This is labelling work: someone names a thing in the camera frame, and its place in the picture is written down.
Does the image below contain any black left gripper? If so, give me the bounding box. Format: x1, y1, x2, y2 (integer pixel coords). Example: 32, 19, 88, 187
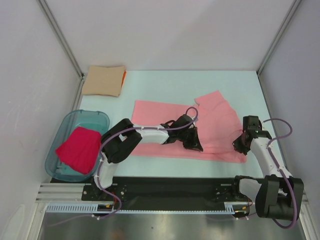
177, 126, 203, 152

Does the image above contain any pink t shirt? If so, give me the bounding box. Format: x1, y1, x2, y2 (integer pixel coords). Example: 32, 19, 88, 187
131, 91, 247, 164

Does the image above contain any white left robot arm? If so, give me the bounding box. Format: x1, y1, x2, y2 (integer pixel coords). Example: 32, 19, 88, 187
93, 114, 203, 200

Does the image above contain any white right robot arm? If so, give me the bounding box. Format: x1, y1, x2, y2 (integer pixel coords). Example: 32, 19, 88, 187
230, 130, 304, 222

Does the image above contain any teal plastic bin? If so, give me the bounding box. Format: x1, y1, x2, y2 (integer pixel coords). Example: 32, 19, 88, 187
44, 109, 110, 183

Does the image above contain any beige folded t shirt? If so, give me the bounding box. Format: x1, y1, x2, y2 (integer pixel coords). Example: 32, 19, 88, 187
81, 65, 126, 97

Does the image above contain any red t shirt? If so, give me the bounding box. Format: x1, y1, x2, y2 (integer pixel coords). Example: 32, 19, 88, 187
55, 126, 101, 175

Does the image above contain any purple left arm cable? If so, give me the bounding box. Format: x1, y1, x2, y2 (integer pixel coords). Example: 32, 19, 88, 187
47, 106, 200, 226

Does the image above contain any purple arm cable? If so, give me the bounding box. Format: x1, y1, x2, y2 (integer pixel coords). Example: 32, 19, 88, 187
234, 118, 300, 230
47, 106, 200, 226

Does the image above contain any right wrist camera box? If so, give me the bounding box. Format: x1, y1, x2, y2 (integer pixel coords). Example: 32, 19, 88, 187
242, 115, 262, 133

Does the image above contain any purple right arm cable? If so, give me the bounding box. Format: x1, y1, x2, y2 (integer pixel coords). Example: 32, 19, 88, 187
234, 118, 300, 230

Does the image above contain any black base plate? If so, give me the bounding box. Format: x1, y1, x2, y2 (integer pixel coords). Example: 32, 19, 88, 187
49, 176, 293, 211

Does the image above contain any white cable duct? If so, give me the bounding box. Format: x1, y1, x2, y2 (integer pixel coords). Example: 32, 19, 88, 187
45, 202, 250, 215

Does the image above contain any aluminium frame rail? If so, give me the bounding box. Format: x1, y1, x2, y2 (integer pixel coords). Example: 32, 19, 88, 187
34, 182, 311, 205

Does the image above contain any right aluminium corner post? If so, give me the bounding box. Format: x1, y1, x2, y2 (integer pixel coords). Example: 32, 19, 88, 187
256, 0, 304, 77

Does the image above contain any aluminium corner post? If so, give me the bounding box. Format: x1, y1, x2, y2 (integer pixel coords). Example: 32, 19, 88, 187
36, 0, 84, 79
256, 0, 304, 77

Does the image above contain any left aluminium corner post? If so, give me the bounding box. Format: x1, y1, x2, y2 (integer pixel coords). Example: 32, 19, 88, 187
36, 0, 84, 79

